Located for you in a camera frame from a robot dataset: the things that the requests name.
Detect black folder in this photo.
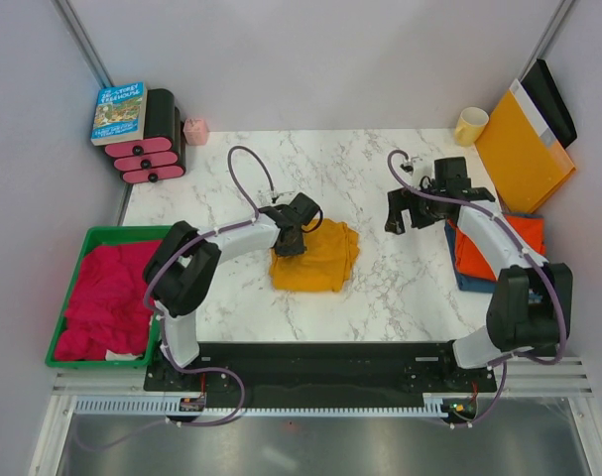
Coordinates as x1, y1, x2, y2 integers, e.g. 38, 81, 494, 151
521, 59, 577, 149

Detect yellow t shirt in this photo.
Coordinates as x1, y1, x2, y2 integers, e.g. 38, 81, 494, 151
269, 218, 360, 293

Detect white grey envelope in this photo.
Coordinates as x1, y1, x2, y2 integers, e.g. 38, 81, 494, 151
509, 79, 557, 148

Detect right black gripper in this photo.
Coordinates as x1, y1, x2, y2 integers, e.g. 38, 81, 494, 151
385, 179, 445, 234

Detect yellow mug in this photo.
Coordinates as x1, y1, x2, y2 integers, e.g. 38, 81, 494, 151
453, 106, 490, 147

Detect small pink cube box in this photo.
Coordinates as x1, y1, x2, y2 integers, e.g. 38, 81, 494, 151
182, 118, 209, 146

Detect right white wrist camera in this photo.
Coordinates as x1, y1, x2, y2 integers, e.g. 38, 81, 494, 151
400, 156, 421, 176

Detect pink crumpled t shirt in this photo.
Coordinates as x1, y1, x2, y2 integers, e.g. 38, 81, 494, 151
54, 240, 160, 362

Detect orange padded envelope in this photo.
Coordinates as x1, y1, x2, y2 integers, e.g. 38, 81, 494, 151
475, 89, 576, 213

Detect blue treehouse book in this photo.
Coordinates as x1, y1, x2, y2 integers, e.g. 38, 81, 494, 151
90, 81, 148, 147

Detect green plastic tray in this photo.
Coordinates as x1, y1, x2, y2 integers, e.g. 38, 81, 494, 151
45, 225, 169, 370

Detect orange folded t shirt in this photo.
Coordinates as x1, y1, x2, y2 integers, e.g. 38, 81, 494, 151
445, 213, 546, 282

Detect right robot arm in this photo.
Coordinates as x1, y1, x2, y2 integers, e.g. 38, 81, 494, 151
385, 157, 573, 391

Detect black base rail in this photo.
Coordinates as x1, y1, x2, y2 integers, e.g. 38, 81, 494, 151
144, 342, 496, 411

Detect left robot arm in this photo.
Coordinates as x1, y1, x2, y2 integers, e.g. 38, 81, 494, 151
143, 192, 323, 390

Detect black pink drawer unit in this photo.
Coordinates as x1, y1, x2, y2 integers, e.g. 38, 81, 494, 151
103, 88, 186, 184

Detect blue folded t shirt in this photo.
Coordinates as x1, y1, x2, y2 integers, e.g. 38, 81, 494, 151
443, 211, 547, 294

